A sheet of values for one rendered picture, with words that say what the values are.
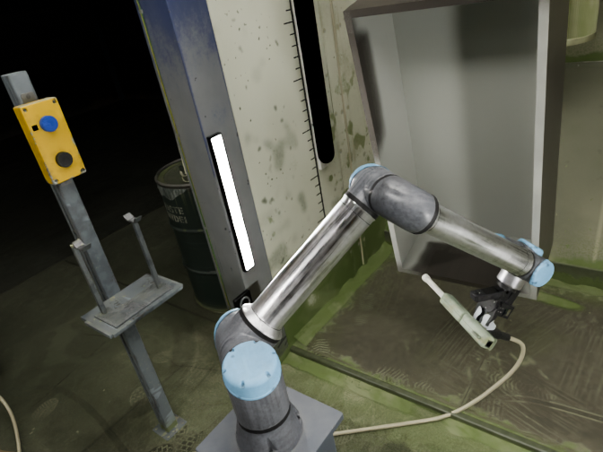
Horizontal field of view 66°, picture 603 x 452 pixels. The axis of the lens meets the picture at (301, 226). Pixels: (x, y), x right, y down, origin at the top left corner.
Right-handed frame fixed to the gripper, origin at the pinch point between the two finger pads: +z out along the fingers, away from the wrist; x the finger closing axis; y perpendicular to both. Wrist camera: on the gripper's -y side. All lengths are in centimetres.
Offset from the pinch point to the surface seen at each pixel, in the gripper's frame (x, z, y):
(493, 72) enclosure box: 35, -86, -23
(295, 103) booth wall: 93, -44, -73
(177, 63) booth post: 57, -41, -128
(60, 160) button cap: 34, 1, -152
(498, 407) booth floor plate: 2.4, 32.1, 36.3
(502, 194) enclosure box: 44, -47, 17
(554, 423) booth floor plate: -12, 24, 49
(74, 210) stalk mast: 41, 19, -144
